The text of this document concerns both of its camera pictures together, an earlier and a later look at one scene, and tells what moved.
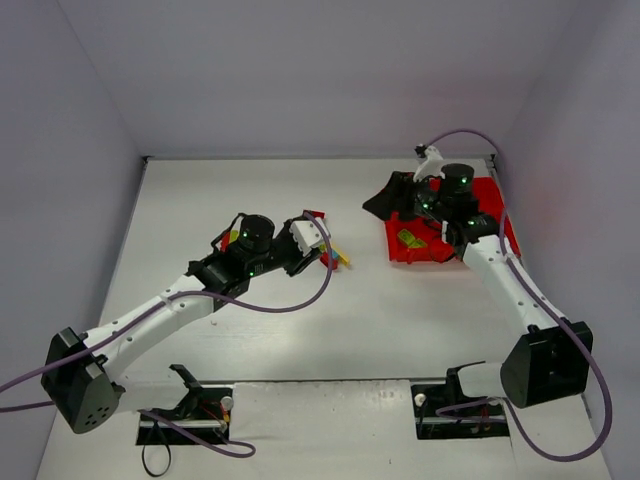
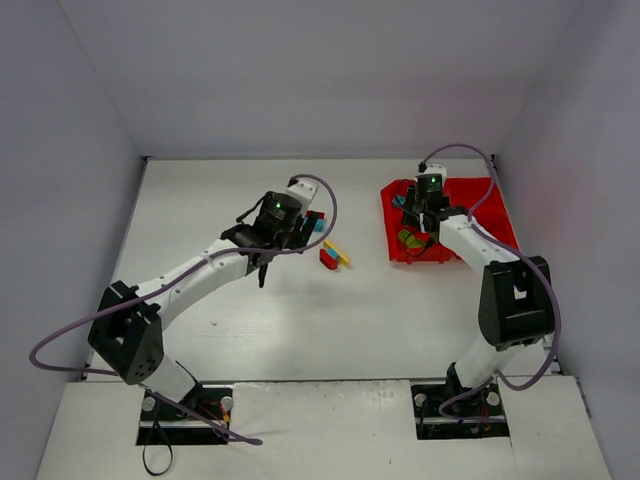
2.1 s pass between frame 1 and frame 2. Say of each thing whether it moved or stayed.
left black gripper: moved
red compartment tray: stayed
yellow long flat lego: stayed
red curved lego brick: stayed
